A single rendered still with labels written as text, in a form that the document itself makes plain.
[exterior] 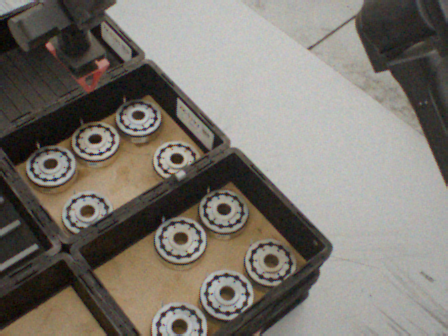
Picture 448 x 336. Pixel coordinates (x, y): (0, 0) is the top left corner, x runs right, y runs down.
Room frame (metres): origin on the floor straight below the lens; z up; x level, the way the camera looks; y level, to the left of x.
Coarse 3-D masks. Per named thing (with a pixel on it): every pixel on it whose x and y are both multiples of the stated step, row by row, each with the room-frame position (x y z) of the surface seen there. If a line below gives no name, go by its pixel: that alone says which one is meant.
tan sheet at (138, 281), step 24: (240, 192) 0.74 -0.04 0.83; (192, 216) 0.66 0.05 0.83; (144, 240) 0.59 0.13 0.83; (216, 240) 0.61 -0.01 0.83; (240, 240) 0.62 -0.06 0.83; (120, 264) 0.53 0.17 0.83; (144, 264) 0.54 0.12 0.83; (216, 264) 0.56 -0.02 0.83; (240, 264) 0.57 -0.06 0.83; (120, 288) 0.48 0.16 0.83; (144, 288) 0.49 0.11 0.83; (168, 288) 0.49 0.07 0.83; (192, 288) 0.50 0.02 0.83; (144, 312) 0.44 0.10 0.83
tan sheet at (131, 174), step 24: (168, 120) 0.90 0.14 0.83; (120, 144) 0.81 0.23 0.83; (144, 144) 0.82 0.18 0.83; (192, 144) 0.84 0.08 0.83; (24, 168) 0.71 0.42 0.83; (96, 168) 0.74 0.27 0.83; (120, 168) 0.75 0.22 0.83; (144, 168) 0.76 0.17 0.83; (72, 192) 0.67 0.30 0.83; (96, 192) 0.68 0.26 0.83; (120, 192) 0.69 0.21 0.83
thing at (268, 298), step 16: (208, 160) 0.74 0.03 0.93; (192, 176) 0.69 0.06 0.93; (256, 176) 0.72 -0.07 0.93; (160, 192) 0.64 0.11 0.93; (272, 192) 0.69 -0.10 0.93; (144, 208) 0.60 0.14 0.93; (288, 208) 0.66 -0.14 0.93; (112, 224) 0.56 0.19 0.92; (304, 224) 0.63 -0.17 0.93; (80, 240) 0.52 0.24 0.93; (320, 240) 0.60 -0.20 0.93; (80, 256) 0.48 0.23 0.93; (320, 256) 0.56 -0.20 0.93; (304, 272) 0.52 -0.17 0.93; (96, 288) 0.43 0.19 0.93; (288, 288) 0.49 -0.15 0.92; (112, 304) 0.41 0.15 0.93; (128, 320) 0.38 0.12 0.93; (240, 320) 0.41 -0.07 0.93
